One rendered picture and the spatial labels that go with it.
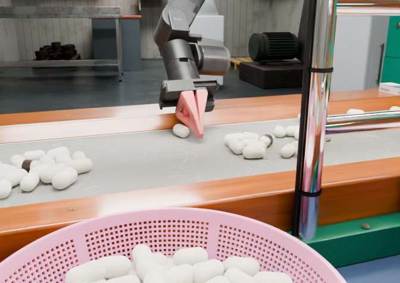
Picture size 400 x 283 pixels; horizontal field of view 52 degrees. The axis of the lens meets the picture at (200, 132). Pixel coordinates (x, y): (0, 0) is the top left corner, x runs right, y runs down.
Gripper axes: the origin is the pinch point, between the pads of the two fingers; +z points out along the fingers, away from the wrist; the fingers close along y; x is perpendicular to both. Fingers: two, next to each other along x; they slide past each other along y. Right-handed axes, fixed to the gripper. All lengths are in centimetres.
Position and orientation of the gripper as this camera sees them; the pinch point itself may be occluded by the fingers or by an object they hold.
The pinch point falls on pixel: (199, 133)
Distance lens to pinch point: 68.4
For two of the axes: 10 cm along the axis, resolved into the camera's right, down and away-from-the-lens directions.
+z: 2.4, 8.2, -5.2
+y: 9.5, -0.9, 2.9
